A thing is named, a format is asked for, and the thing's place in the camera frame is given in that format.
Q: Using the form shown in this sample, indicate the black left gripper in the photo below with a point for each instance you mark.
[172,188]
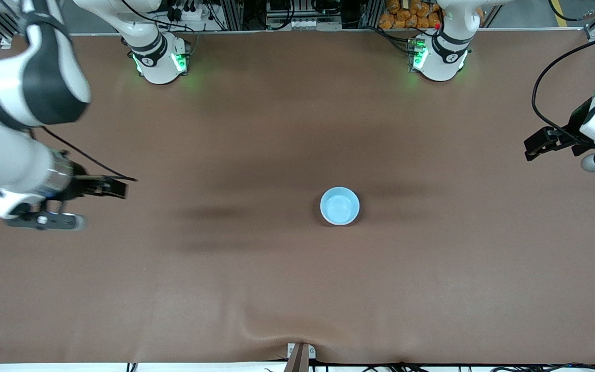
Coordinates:
[575,130]

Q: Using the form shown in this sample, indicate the light blue bowl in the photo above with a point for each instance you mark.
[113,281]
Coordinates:
[340,206]

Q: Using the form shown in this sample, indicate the orange items crate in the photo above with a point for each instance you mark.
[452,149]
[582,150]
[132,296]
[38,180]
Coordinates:
[406,15]

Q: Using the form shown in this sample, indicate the grey socket strip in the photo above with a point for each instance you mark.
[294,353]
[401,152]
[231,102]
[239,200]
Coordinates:
[297,24]

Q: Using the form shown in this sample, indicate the dark slanted post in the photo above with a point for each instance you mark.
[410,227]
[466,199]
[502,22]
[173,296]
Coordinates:
[297,361]

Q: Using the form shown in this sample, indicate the grey metal bracket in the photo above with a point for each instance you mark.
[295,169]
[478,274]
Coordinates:
[312,352]

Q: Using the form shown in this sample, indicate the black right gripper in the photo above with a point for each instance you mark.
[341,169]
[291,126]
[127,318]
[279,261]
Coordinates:
[81,186]

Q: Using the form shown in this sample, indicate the white power strip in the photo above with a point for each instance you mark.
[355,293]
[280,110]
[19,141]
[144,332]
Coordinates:
[189,14]

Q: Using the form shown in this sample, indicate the brown table cloth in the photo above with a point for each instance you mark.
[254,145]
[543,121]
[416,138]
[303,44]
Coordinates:
[277,299]

